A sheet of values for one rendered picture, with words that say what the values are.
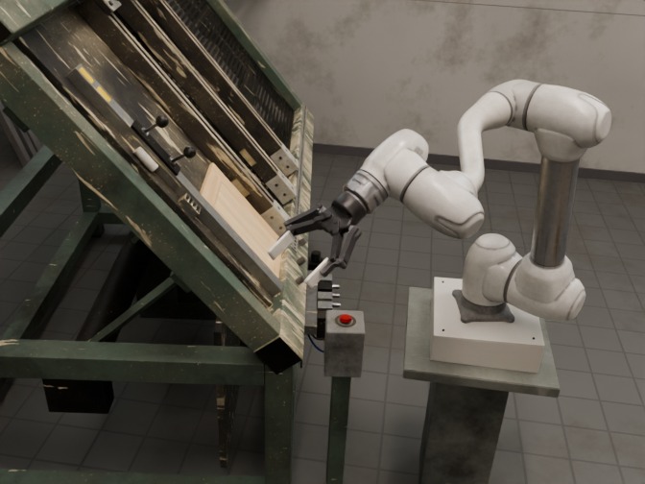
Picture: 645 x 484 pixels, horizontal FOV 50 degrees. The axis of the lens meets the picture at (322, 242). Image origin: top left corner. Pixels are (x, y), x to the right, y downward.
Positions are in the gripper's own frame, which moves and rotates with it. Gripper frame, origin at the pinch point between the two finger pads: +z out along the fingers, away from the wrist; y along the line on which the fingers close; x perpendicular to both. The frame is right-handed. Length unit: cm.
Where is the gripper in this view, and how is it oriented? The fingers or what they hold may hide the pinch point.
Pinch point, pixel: (292, 266)
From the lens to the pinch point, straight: 151.0
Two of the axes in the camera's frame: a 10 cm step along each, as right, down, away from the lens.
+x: 3.7, 5.7, 7.4
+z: -6.9, 7.0, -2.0
